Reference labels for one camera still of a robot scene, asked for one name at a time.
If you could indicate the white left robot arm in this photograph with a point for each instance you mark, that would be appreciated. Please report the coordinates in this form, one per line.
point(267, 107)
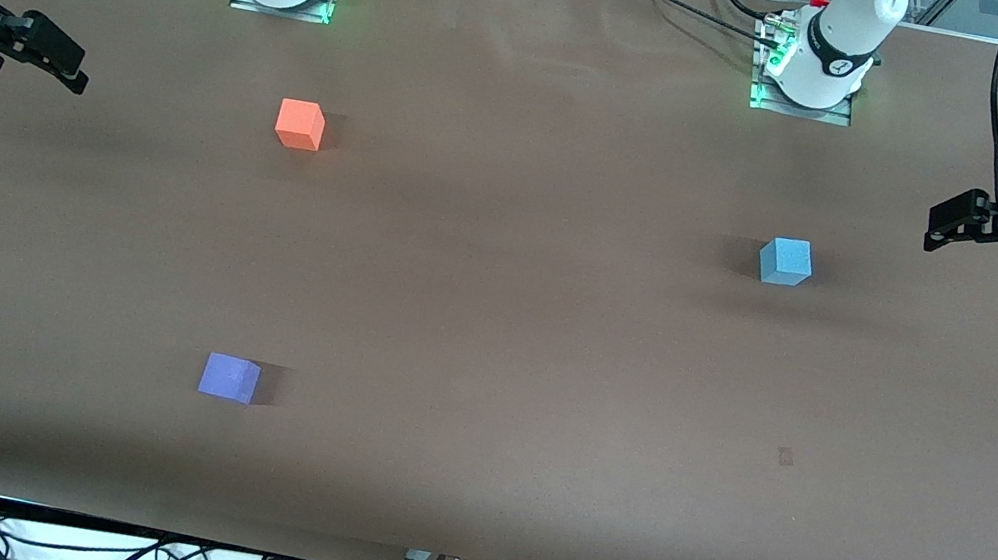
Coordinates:
point(841, 23)

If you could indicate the orange foam block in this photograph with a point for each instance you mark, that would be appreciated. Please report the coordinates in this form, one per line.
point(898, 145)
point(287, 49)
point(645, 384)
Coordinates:
point(299, 125)

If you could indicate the blue foam block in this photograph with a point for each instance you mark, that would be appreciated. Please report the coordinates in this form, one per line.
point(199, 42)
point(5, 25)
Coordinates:
point(786, 260)

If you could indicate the purple foam block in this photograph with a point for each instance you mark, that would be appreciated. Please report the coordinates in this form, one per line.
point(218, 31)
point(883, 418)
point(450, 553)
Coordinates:
point(229, 377)

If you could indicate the brown table cover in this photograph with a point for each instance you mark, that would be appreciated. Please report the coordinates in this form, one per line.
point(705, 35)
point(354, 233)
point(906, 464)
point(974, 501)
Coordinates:
point(492, 320)

